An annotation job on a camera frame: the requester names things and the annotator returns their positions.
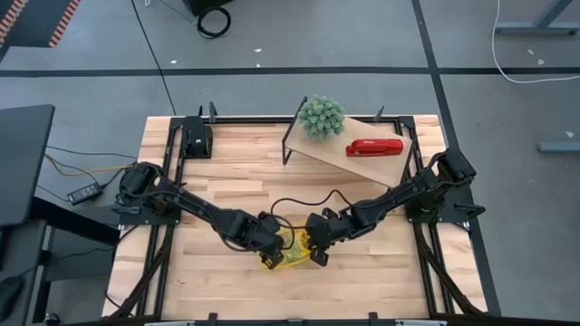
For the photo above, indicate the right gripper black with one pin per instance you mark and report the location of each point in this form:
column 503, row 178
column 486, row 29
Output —
column 324, row 231

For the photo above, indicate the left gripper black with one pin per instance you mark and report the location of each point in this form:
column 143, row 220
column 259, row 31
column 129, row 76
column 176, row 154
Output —
column 265, row 237

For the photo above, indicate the yellow transparent pencil case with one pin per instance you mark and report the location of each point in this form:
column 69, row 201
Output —
column 294, row 253

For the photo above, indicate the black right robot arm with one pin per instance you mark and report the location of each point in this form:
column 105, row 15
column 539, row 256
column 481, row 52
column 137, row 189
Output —
column 408, row 192

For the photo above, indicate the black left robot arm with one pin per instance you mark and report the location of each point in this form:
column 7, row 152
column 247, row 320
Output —
column 195, row 208

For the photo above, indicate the wooden shelf with black legs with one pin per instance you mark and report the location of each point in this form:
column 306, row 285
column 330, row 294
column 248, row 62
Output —
column 331, row 151

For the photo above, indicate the red stapler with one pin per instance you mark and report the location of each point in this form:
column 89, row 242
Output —
column 374, row 147

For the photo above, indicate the small green potted plant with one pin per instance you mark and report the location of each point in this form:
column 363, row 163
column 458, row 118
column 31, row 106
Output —
column 321, row 117

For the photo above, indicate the black power adapter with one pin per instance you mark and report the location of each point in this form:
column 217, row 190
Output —
column 84, row 193

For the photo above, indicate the black equipment box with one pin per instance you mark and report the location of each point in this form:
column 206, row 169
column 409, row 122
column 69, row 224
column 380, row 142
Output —
column 204, row 4

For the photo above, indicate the grey metal desk foot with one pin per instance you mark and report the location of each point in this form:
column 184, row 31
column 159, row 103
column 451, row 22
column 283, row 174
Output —
column 559, row 146
column 534, row 28

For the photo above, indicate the black desk top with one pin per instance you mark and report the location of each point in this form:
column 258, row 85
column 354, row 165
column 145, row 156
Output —
column 22, row 163

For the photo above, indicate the black computer mouse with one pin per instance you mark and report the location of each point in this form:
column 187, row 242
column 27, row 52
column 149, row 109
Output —
column 9, row 294

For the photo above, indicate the black mat with orange stripes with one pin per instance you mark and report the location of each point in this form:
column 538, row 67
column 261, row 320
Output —
column 36, row 22

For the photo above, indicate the black metal table frame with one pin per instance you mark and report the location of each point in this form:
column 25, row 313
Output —
column 254, row 120

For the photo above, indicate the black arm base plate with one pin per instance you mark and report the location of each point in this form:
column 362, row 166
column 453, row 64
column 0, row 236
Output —
column 149, row 219
column 453, row 213

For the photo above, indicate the black mount block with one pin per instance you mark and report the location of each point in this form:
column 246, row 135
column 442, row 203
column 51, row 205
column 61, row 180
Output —
column 196, row 136

